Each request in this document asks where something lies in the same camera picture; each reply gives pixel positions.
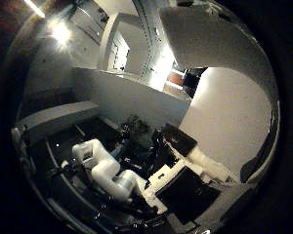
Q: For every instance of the shelf rack with orange panels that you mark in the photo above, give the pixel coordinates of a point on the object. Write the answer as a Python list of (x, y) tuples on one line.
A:
[(175, 78)]

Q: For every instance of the bright ceiling lamp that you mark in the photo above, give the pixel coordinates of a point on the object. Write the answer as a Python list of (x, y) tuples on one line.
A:
[(60, 32)]

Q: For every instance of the person with dark hair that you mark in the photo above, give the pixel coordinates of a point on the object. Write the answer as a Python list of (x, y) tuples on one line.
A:
[(136, 126)]

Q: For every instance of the white partition panel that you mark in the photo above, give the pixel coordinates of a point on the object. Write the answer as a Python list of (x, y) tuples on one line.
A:
[(130, 94)]

